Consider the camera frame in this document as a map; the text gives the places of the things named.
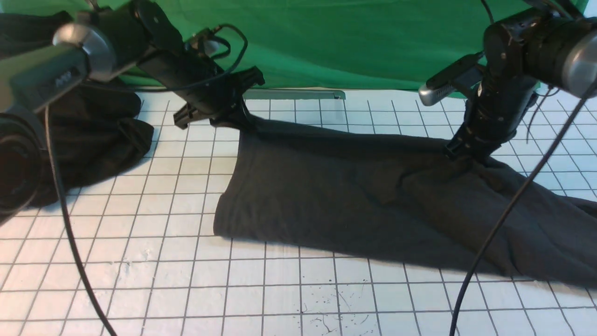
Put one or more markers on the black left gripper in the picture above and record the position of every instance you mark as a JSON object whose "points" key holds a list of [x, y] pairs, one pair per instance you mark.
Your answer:
{"points": [[193, 78]]}

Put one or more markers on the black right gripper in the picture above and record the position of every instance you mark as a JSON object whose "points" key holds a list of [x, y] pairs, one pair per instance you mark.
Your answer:
{"points": [[492, 116]]}

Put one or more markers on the gray long sleeve shirt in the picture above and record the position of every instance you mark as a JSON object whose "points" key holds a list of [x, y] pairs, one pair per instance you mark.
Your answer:
{"points": [[398, 198]]}

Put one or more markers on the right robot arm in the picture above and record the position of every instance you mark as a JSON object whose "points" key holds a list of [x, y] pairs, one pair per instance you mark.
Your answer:
{"points": [[551, 42]]}

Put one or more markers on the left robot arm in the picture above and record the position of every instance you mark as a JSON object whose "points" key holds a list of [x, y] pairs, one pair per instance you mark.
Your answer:
{"points": [[94, 49]]}

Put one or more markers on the gray metal bar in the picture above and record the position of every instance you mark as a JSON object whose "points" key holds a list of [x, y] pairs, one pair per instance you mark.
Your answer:
{"points": [[294, 94]]}

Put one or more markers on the green backdrop cloth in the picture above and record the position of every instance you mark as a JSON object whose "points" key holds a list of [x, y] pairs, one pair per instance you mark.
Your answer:
{"points": [[342, 44]]}

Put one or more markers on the black crumpled cloth pile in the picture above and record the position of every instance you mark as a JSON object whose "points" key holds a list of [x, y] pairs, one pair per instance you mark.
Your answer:
{"points": [[95, 132]]}

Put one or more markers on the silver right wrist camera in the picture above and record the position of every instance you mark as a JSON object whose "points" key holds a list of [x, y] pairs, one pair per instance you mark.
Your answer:
{"points": [[459, 76]]}

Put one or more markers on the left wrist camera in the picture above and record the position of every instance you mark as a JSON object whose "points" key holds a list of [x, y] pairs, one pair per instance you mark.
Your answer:
{"points": [[206, 44]]}

